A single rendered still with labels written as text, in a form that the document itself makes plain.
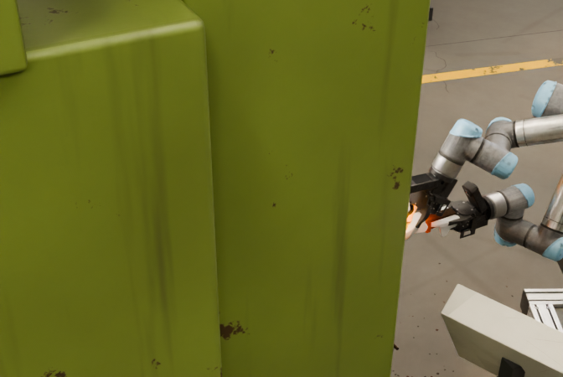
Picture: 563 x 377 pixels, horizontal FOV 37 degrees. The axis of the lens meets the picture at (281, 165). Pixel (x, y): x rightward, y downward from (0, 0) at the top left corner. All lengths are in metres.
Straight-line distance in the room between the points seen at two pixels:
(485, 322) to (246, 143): 0.74
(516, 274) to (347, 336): 2.19
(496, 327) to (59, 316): 0.95
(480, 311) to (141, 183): 0.92
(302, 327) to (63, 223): 0.65
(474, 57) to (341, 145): 4.35
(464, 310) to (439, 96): 3.44
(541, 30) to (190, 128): 5.26
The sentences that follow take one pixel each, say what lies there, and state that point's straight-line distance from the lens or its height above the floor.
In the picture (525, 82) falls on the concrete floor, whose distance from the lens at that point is 5.53.
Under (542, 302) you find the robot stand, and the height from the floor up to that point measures 0.23.
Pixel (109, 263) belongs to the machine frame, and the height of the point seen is 1.63.
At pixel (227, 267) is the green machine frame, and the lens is 1.50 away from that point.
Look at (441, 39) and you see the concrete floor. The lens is 6.00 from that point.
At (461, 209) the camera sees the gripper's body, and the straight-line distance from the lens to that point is 2.45.
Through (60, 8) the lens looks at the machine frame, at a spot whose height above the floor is 1.98.
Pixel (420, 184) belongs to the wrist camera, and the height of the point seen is 1.16.
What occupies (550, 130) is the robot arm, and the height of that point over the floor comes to 1.28.
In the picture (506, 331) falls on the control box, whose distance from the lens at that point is 1.85.
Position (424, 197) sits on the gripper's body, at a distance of 2.31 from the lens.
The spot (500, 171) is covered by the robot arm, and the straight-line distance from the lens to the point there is 2.30.
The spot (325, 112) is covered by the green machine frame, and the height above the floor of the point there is 1.73.
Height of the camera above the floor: 2.42
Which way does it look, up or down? 33 degrees down
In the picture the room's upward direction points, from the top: straight up
